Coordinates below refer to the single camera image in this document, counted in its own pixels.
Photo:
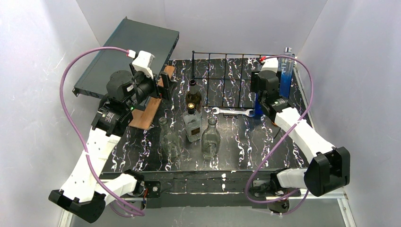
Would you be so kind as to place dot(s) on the black wire wine rack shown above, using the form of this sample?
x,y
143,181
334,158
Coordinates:
x,y
225,78

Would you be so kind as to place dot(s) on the blue square water bottle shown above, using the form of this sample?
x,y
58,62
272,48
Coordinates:
x,y
257,107

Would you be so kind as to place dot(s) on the clear glass bottle green rim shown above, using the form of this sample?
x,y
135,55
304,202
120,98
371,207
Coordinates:
x,y
210,139

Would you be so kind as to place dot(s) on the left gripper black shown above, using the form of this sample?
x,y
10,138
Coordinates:
x,y
159,86

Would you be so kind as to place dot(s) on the dark grey metal box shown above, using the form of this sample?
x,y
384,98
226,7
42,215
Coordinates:
x,y
128,35

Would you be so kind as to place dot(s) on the wooden board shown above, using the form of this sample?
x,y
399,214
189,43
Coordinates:
x,y
143,119

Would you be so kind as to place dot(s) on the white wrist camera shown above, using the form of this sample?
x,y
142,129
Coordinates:
x,y
270,64
143,63

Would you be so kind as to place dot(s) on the silver open-end wrench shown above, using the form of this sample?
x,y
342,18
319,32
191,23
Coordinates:
x,y
247,112

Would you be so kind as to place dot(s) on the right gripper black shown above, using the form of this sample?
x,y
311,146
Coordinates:
x,y
257,102

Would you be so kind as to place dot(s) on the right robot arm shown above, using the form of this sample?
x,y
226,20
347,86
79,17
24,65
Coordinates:
x,y
329,166

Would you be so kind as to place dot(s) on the clear glass bottle left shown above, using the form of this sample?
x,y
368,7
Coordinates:
x,y
169,139

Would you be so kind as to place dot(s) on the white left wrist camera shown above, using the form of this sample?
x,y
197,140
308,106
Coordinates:
x,y
143,63

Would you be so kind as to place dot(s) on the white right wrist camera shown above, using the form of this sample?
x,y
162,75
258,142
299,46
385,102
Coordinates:
x,y
270,64

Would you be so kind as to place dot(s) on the dark green wine bottle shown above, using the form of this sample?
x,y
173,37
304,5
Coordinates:
x,y
194,96

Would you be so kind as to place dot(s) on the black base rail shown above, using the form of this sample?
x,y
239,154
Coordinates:
x,y
198,189

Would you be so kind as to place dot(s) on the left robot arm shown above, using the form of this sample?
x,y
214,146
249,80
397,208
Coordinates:
x,y
83,194

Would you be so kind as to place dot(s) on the black bit holder strip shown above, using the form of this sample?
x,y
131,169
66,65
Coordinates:
x,y
228,115

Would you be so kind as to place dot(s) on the clear square liquor bottle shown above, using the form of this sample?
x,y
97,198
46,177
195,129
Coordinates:
x,y
192,122

